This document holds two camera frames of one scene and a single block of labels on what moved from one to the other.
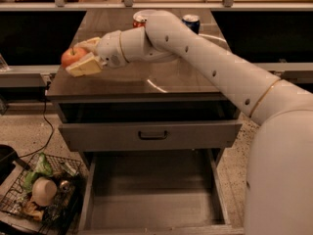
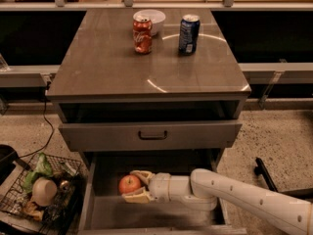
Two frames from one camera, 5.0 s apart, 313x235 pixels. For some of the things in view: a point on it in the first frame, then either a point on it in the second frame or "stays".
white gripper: [109, 49] → [158, 186]
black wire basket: [42, 192] stays
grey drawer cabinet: [154, 131] stays
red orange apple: [70, 55] → [128, 183]
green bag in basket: [41, 169] stays
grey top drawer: [143, 135] stays
